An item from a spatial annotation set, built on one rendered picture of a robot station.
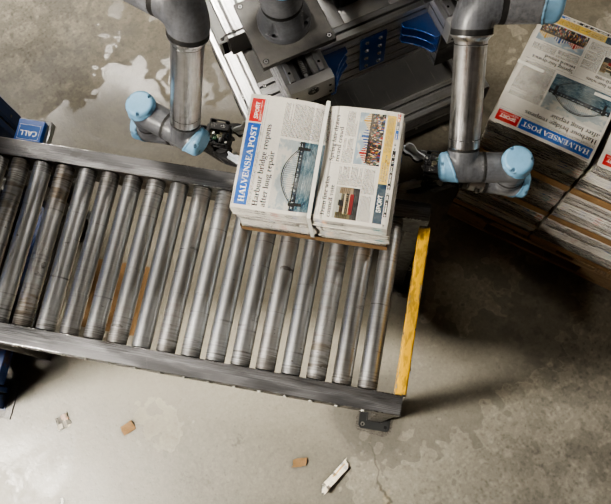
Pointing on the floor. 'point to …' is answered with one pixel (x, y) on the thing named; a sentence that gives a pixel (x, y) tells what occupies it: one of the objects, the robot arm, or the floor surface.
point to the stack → (571, 150)
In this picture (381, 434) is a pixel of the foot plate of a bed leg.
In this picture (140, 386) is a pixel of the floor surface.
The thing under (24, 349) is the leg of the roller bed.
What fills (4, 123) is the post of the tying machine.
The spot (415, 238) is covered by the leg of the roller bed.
